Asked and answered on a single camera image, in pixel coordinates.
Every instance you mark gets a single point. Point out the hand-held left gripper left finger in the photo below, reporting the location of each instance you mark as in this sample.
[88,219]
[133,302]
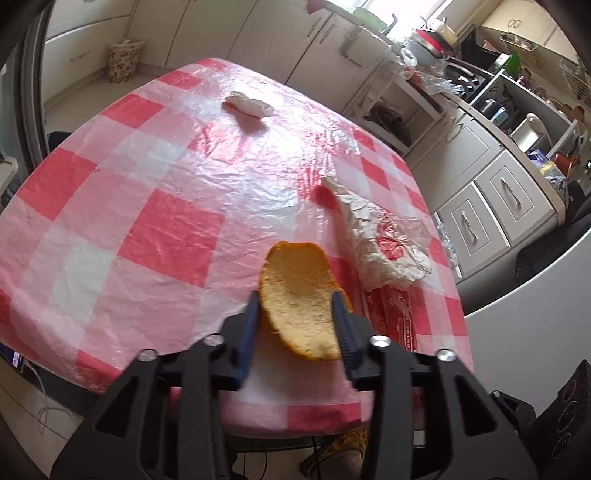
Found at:
[247,333]

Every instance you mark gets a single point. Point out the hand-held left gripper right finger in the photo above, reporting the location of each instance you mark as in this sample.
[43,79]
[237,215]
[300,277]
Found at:
[344,333]

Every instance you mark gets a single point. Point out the long orange peel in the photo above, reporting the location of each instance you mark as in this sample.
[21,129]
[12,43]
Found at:
[295,300]

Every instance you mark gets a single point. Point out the flat red packet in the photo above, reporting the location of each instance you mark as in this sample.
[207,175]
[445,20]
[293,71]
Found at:
[397,318]

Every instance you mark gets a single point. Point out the white appliance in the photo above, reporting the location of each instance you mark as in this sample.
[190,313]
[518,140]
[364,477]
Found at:
[521,332]

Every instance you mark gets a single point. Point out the crumpled white plastic bag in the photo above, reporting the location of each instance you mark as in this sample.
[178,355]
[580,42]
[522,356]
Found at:
[369,230]

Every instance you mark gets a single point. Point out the patterned cloth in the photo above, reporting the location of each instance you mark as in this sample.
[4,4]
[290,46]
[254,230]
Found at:
[341,454]

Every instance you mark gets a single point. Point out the red white checked tablecloth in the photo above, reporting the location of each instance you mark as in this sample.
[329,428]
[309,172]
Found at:
[138,184]

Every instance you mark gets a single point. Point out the cream drawer cabinet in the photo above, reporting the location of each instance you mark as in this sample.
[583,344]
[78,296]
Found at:
[498,198]

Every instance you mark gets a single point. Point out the dark bag on shelf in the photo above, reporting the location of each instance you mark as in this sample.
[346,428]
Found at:
[390,123]

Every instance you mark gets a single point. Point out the crumpled white tissue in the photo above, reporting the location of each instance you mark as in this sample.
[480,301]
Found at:
[247,106]

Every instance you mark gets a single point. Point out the clear plastic bag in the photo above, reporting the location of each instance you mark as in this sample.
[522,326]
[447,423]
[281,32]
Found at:
[436,78]

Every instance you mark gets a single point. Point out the black gas stove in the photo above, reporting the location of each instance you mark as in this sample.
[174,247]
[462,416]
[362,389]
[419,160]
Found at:
[466,78]

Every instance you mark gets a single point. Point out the floral waste basket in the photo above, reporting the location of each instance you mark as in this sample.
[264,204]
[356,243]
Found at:
[125,61]

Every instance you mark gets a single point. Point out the red pot with lid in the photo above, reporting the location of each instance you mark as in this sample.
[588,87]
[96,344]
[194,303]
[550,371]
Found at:
[431,44]

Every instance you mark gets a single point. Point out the green bowl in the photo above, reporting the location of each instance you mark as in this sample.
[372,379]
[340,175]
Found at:
[371,17]

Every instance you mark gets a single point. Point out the green bottle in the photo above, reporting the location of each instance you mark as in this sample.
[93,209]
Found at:
[513,63]

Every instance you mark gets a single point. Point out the cream upper cabinets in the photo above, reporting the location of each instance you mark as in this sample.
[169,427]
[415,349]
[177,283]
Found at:
[526,23]

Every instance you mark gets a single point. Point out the cream wall cabinets row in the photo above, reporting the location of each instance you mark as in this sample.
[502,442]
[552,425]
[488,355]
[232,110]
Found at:
[207,27]

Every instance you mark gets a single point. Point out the dark door frame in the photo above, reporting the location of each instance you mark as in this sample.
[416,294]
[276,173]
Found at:
[33,74]

